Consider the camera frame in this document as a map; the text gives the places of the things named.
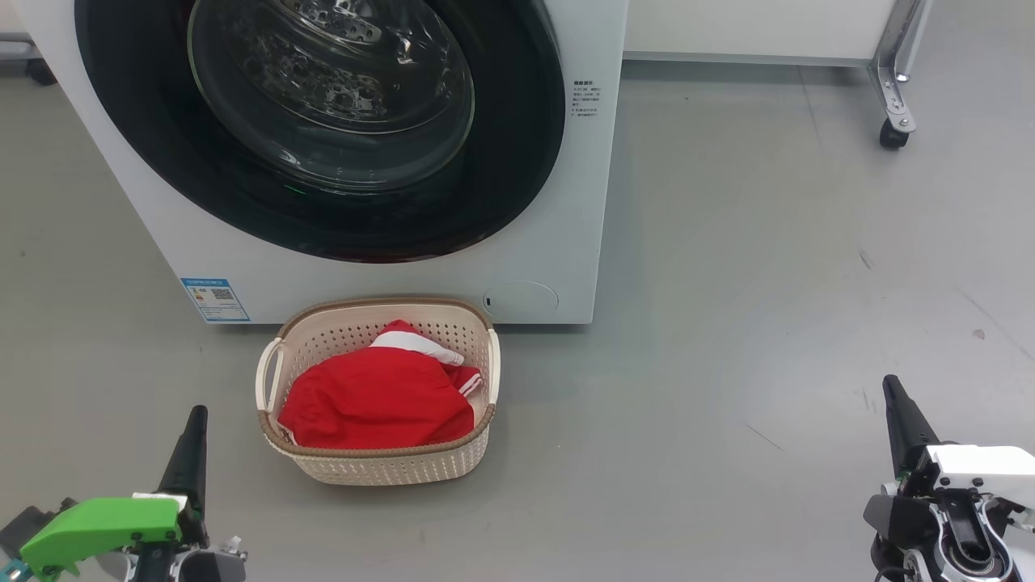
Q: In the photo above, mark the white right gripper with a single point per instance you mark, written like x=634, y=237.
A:
x=986, y=469

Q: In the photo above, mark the black caster wheel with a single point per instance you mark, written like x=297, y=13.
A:
x=42, y=74

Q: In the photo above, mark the blue energy label sticker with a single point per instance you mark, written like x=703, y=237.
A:
x=216, y=301

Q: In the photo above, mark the cream perforated laundry basket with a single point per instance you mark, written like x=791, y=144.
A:
x=388, y=469

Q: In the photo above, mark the red garment with white band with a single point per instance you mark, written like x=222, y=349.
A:
x=372, y=396

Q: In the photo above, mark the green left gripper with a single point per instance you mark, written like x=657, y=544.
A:
x=97, y=525

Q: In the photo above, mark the white front-load washing machine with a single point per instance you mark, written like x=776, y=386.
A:
x=582, y=202

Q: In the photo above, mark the round black glass washer door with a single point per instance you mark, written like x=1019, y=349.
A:
x=501, y=194

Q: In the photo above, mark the white furniture panel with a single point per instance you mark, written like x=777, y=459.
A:
x=752, y=28

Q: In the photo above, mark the metal leg with black caster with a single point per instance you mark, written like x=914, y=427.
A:
x=893, y=77

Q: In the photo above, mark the round white drain filter cover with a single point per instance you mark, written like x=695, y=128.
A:
x=524, y=299

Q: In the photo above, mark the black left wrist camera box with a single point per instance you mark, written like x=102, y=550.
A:
x=28, y=525

